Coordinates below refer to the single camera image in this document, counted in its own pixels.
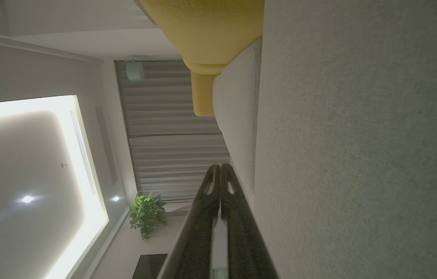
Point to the round ceiling spotlight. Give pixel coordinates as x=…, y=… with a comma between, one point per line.
x=115, y=198
x=27, y=199

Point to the grey fabric sofa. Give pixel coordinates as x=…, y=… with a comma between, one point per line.
x=358, y=135

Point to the yellow fabric sofa section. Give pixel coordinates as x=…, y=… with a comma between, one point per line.
x=206, y=31

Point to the black flat screen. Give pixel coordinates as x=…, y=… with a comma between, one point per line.
x=150, y=267

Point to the grey pleated curtain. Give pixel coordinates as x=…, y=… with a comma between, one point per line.
x=164, y=116

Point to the green potted plant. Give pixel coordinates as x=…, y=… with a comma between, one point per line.
x=146, y=215

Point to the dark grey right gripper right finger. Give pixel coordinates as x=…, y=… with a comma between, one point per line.
x=243, y=240

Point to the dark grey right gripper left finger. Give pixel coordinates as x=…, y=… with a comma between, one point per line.
x=197, y=240

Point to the white round wall device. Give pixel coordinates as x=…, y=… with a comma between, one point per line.
x=135, y=71

